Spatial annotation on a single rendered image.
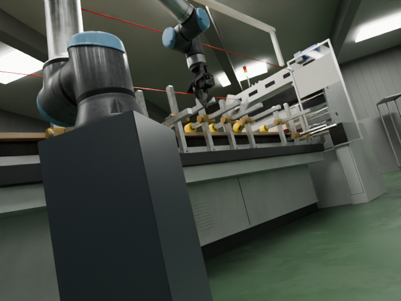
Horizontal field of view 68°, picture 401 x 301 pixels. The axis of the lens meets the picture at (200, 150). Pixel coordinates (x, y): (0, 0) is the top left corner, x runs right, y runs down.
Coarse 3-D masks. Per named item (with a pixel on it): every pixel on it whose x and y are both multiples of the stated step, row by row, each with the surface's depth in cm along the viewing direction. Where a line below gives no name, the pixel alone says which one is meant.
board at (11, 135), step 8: (0, 136) 135; (8, 136) 138; (16, 136) 140; (24, 136) 142; (32, 136) 145; (40, 136) 147; (176, 136) 210; (184, 136) 216; (192, 136) 222; (200, 136) 229; (216, 136) 242; (224, 136) 250; (240, 136) 267
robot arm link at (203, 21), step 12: (156, 0) 119; (168, 0) 118; (180, 0) 120; (168, 12) 124; (180, 12) 122; (192, 12) 124; (204, 12) 129; (180, 24) 132; (192, 24) 127; (204, 24) 127; (192, 36) 132
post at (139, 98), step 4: (136, 92) 176; (140, 92) 176; (136, 96) 176; (140, 96) 175; (136, 100) 176; (140, 100) 174; (140, 104) 174; (144, 104) 176; (140, 108) 174; (144, 108) 175
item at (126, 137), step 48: (48, 144) 67; (96, 144) 64; (144, 144) 64; (48, 192) 66; (96, 192) 63; (144, 192) 60; (96, 240) 62; (144, 240) 59; (192, 240) 76; (96, 288) 60; (144, 288) 58; (192, 288) 67
